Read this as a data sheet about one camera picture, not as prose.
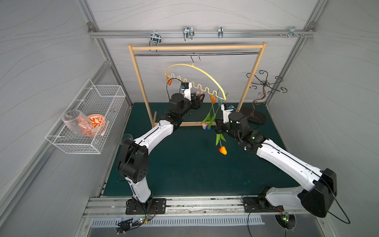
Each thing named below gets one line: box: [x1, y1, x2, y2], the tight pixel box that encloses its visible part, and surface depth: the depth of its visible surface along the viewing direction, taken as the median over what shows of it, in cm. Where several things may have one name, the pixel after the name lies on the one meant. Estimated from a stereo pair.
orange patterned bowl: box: [86, 114, 107, 136], surface depth 67 cm
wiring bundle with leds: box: [117, 204, 157, 236], surface depth 69 cm
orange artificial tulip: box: [215, 133, 228, 156], surface depth 76 cm
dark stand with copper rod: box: [240, 70, 288, 123], surface depth 95 cm
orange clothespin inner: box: [210, 93, 217, 105], surface depth 79 cm
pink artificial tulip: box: [200, 104, 214, 130], surface depth 95 cm
